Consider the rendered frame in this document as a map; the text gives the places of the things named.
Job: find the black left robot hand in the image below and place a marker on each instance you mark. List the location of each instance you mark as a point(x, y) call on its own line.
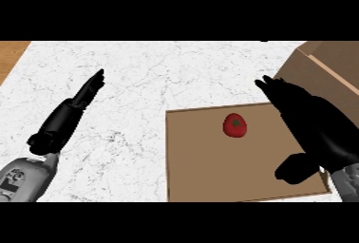
point(60, 123)

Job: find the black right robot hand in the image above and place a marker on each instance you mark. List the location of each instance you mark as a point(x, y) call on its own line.
point(318, 126)

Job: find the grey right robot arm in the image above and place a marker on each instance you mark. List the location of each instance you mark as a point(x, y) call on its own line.
point(346, 183)

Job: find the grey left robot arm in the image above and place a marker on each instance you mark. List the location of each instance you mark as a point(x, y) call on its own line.
point(25, 180)

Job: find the brown cardboard box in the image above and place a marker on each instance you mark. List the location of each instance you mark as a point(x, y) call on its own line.
point(326, 79)

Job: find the red tomato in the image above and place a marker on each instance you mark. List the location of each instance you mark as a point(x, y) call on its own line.
point(233, 125)

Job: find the flat brown tray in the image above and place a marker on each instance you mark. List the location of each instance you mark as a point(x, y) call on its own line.
point(224, 164)

